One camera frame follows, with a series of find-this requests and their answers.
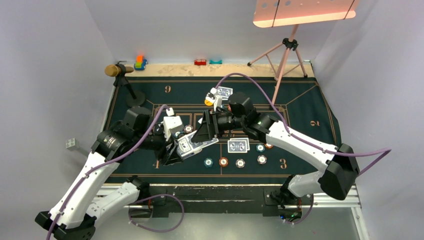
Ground dark green poker mat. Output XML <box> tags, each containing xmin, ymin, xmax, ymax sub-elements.
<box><xmin>107</xmin><ymin>76</ymin><xmax>342</xmax><ymax>185</ymax></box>

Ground teal toy block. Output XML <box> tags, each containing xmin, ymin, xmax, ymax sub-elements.
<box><xmin>209</xmin><ymin>59</ymin><xmax>223</xmax><ymax>65</ymax></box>

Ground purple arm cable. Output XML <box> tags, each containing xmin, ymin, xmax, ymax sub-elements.
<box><xmin>214</xmin><ymin>72</ymin><xmax>392</xmax><ymax>226</ymax></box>
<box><xmin>45</xmin><ymin>104</ymin><xmax>185</xmax><ymax>240</ymax></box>

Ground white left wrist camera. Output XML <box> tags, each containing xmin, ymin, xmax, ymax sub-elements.
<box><xmin>160</xmin><ymin>107</ymin><xmax>184</xmax><ymax>142</ymax></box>

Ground blue green chip stack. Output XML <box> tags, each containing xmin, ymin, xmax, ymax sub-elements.
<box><xmin>203</xmin><ymin>158</ymin><xmax>214</xmax><ymax>168</ymax></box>

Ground red toy block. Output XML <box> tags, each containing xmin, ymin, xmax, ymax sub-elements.
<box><xmin>193</xmin><ymin>58</ymin><xmax>208</xmax><ymax>66</ymax></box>

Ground brown white chips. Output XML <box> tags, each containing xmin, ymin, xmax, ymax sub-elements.
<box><xmin>183</xmin><ymin>124</ymin><xmax>194</xmax><ymax>134</ymax></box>

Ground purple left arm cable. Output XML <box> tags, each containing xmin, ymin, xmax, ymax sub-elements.
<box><xmin>45</xmin><ymin>104</ymin><xmax>185</xmax><ymax>240</ymax></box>

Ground playing card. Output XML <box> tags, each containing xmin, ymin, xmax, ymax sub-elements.
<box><xmin>192</xmin><ymin>138</ymin><xmax>219</xmax><ymax>149</ymax></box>

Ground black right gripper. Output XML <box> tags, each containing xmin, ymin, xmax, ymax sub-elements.
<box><xmin>191</xmin><ymin>108</ymin><xmax>246</xmax><ymax>142</ymax></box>

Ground orange chip stack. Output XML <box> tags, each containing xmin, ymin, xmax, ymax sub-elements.
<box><xmin>219</xmin><ymin>157</ymin><xmax>229</xmax><ymax>167</ymax></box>

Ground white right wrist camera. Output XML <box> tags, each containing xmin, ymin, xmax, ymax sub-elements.
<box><xmin>205</xmin><ymin>87</ymin><xmax>222</xmax><ymax>111</ymax></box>

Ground yellow dealer button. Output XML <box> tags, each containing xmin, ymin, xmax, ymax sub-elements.
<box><xmin>204</xmin><ymin>99</ymin><xmax>214</xmax><ymax>106</ymax></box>

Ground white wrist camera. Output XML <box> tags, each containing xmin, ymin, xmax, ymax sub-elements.
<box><xmin>205</xmin><ymin>87</ymin><xmax>222</xmax><ymax>111</ymax></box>
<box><xmin>160</xmin><ymin>107</ymin><xmax>184</xmax><ymax>142</ymax></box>

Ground pink music stand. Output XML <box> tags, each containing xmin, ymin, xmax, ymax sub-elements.
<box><xmin>247</xmin><ymin>0</ymin><xmax>359</xmax><ymax>104</ymax></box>

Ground grey lego brick handle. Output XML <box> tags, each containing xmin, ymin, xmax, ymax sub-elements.
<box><xmin>65</xmin><ymin>138</ymin><xmax>89</xmax><ymax>157</ymax></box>

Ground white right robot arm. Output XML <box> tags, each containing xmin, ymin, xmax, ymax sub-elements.
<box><xmin>191</xmin><ymin>92</ymin><xmax>360</xmax><ymax>205</ymax></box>

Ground gold microphone on stand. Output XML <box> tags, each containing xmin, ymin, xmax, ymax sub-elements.
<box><xmin>104</xmin><ymin>63</ymin><xmax>146</xmax><ymax>108</ymax></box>

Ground blue playing card deck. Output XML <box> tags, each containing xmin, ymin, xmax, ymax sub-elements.
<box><xmin>177</xmin><ymin>130</ymin><xmax>202</xmax><ymax>160</ymax></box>

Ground dealt card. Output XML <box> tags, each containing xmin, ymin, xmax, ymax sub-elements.
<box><xmin>227</xmin><ymin>88</ymin><xmax>233</xmax><ymax>98</ymax></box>
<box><xmin>227</xmin><ymin>139</ymin><xmax>248</xmax><ymax>154</ymax></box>

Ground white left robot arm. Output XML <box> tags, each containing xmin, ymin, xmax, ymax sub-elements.
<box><xmin>35</xmin><ymin>105</ymin><xmax>184</xmax><ymax>240</ymax></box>

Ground orange blue toy car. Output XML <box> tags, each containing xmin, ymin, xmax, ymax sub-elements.
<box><xmin>133</xmin><ymin>55</ymin><xmax>148</xmax><ymax>71</ymax></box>

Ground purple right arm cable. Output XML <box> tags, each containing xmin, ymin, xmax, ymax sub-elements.
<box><xmin>214</xmin><ymin>72</ymin><xmax>392</xmax><ymax>226</ymax></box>

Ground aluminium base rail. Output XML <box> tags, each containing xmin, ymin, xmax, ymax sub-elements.
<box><xmin>150</xmin><ymin>184</ymin><xmax>361</xmax><ymax>208</ymax></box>

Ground brown white chip stack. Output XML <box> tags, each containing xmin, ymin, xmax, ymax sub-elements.
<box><xmin>235</xmin><ymin>158</ymin><xmax>246</xmax><ymax>169</ymax></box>

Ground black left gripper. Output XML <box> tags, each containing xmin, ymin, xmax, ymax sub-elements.
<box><xmin>133</xmin><ymin>124</ymin><xmax>184</xmax><ymax>164</ymax></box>

